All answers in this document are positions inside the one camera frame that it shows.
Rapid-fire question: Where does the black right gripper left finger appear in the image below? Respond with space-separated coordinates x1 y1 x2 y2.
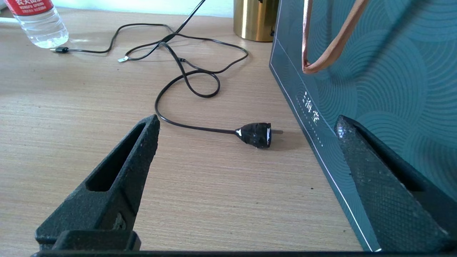
35 114 160 251

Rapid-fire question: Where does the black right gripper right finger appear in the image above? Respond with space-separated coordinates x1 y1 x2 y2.
334 115 457 253

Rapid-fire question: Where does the dark gift bag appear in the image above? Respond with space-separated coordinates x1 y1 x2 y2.
269 0 457 252

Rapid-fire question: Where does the water bottle red cap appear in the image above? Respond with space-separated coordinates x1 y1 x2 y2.
4 0 69 49

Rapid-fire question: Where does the brass desk lamp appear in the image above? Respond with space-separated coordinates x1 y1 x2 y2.
233 0 280 42

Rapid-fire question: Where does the black cable silver connector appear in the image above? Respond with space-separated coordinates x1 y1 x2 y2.
118 0 249 74

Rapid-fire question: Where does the black lamp power cord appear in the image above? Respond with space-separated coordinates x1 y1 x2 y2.
50 24 284 149

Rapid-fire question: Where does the brown ribbon bag handle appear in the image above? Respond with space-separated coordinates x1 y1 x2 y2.
302 0 369 74

